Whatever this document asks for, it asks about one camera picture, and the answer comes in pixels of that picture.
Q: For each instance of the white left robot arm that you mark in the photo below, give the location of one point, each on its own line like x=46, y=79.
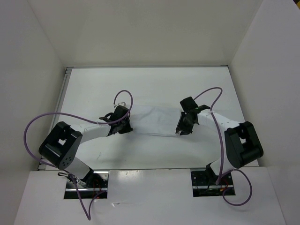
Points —
x=61, y=145

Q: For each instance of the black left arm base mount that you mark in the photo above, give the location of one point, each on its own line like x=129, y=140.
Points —
x=96, y=186

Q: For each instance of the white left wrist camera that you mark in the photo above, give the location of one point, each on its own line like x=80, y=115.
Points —
x=123, y=103

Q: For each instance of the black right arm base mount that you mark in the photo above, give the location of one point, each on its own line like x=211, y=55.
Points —
x=203, y=187

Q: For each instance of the white skirt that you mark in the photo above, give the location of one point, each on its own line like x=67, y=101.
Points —
x=154, y=120

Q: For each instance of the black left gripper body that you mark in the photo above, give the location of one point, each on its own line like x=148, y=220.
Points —
x=124, y=126

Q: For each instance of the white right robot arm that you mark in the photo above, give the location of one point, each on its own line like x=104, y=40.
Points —
x=240, y=144

